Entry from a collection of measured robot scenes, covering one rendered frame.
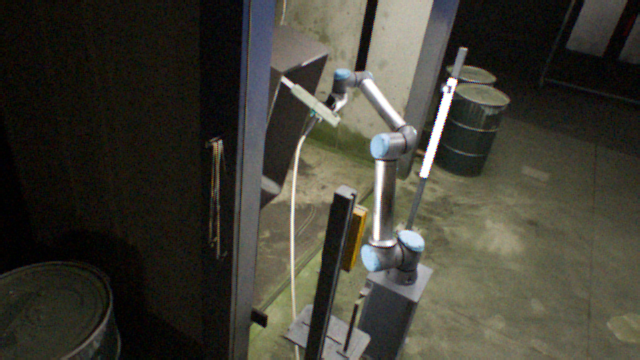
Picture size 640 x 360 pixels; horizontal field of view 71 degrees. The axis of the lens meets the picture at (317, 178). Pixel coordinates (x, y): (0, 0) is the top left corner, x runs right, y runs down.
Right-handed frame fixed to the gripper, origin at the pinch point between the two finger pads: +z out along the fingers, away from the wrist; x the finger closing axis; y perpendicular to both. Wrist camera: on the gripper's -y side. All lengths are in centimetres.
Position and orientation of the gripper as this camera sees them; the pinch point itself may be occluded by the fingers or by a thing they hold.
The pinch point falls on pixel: (317, 113)
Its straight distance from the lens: 241.9
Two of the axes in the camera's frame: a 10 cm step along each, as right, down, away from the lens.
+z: -4.2, 4.3, -8.0
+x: -7.7, -6.3, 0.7
